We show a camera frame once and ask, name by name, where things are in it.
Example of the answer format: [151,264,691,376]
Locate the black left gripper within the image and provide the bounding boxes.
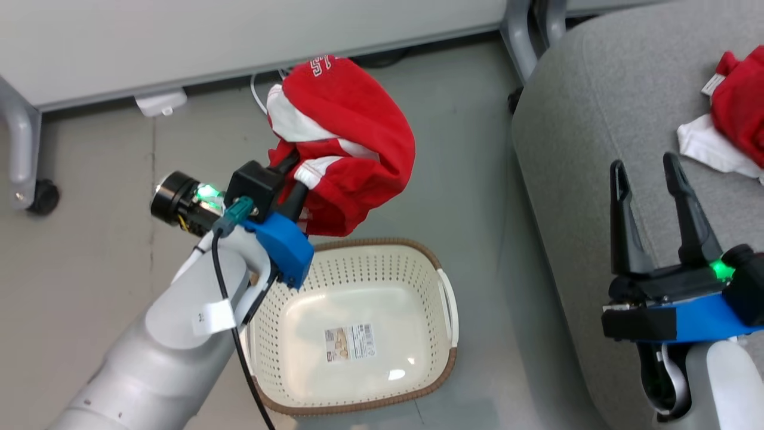
[150,148,310,237]

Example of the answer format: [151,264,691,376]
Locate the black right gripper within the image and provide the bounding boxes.
[608,152,764,327]

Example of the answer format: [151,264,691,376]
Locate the grey fabric sofa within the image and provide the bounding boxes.
[512,0,764,430]

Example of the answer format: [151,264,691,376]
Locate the white power adapter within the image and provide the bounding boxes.
[134,88,188,118]

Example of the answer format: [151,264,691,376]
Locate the basket product sticker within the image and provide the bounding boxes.
[324,323,377,363]

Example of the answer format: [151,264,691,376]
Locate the cream perforated laundry basket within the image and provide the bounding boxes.
[239,238,460,416]

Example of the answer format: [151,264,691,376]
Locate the black castor wheel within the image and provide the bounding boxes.
[26,179,61,216]

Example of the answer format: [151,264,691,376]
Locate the blue left camera mount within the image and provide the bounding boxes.
[244,212,315,289]

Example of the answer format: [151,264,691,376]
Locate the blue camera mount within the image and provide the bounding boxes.
[244,212,315,289]
[673,291,764,345]

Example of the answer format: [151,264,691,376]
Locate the teal cable connector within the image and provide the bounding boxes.
[212,196,255,237]

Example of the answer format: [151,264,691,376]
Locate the blue right camera mount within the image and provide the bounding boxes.
[673,291,764,345]

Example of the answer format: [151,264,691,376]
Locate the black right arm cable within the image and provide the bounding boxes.
[637,342,693,423]

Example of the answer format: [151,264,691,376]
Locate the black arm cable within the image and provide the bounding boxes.
[210,227,277,430]
[637,342,693,423]

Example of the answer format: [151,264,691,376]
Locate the white cable tag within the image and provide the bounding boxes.
[192,299,237,337]

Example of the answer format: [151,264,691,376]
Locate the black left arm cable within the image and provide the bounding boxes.
[210,227,277,430]

